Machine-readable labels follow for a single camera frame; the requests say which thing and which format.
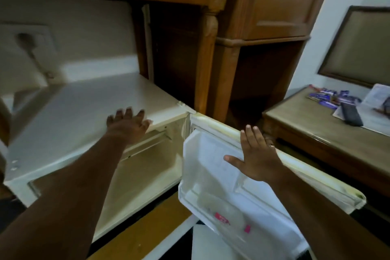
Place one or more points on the white wall socket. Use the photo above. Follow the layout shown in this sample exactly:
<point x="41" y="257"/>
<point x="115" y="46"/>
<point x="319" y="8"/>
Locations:
<point x="18" y="52"/>

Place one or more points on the black remote control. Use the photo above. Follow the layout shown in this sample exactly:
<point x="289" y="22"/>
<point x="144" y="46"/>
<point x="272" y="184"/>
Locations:
<point x="351" y="114"/>

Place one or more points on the person's left thumb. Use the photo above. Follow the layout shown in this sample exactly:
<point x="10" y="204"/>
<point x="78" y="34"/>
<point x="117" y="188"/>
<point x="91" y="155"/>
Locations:
<point x="147" y="124"/>

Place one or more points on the wooden side table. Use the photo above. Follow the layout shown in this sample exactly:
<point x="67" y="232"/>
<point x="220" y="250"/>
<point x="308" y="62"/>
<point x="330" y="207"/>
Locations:
<point x="323" y="138"/>

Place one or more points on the wooden cabinet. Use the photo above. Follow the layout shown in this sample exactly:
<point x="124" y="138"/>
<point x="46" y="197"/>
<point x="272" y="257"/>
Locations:
<point x="274" y="10"/>

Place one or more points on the purple snack packet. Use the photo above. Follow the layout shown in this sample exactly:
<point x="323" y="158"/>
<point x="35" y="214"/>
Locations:
<point x="328" y="104"/>
<point x="329" y="92"/>
<point x="318" y="96"/>
<point x="345" y="93"/>

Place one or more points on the person's right forearm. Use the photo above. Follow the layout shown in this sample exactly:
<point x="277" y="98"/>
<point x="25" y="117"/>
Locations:
<point x="323" y="223"/>

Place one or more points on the white mini fridge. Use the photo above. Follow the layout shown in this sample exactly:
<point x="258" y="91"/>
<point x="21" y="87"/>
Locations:
<point x="82" y="110"/>

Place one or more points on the clear bottle with pink label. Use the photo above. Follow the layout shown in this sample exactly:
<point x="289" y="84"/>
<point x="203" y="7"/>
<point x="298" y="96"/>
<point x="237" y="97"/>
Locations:
<point x="225" y="215"/>

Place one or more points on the red snack packet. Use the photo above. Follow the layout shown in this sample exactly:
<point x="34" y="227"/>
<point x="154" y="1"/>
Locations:
<point x="315" y="88"/>

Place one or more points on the person's left little finger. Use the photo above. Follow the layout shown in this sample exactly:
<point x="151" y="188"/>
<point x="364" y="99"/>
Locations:
<point x="109" y="119"/>

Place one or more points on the white printed paper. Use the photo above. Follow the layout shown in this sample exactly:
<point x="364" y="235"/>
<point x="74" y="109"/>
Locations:
<point x="374" y="113"/>

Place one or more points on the person's left forearm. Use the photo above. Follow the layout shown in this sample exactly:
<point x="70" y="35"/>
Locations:
<point x="67" y="199"/>

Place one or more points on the person's right thumb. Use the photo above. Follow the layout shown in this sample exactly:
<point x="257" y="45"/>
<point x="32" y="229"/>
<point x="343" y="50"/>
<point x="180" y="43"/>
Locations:
<point x="234" y="161"/>

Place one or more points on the person's left hand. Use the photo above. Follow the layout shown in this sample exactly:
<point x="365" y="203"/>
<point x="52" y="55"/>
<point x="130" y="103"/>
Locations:
<point x="128" y="128"/>

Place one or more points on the person's left middle finger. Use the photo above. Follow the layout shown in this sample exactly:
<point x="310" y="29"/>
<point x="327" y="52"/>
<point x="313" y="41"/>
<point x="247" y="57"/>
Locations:
<point x="129" y="113"/>

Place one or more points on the person's right middle finger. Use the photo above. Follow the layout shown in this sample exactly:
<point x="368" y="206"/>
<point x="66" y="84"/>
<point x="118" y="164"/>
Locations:
<point x="257" y="138"/>

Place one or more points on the white fridge door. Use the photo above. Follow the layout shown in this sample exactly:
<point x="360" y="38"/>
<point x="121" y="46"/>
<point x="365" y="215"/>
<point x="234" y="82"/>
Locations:
<point x="274" y="208"/>

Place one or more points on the person's right hand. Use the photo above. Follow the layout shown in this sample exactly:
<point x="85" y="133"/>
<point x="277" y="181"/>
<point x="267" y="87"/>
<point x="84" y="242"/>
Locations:
<point x="259" y="160"/>

